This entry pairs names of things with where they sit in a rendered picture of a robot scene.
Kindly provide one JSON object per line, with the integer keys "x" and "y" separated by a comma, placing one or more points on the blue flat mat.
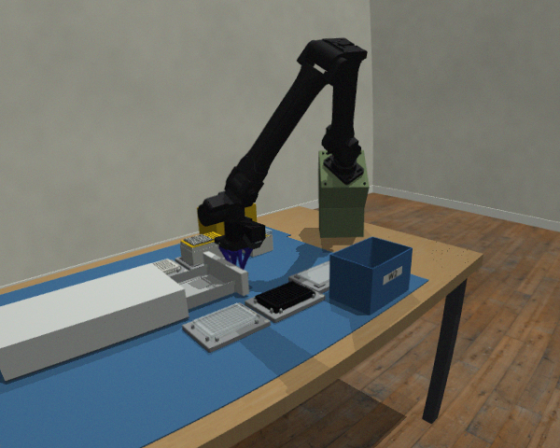
{"x": 133, "y": 393}

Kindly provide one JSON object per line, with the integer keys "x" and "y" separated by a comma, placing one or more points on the blue open-top bin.
{"x": 379, "y": 274}

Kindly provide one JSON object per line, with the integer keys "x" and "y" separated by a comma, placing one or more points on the white multi-well plate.
{"x": 166, "y": 266}
{"x": 224, "y": 322}

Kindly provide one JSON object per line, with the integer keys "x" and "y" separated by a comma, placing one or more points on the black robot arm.
{"x": 336, "y": 56}

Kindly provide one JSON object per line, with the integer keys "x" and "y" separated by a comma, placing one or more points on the yellow open bin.
{"x": 250, "y": 211}

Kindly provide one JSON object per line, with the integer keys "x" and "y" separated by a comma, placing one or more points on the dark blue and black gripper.
{"x": 234, "y": 250}

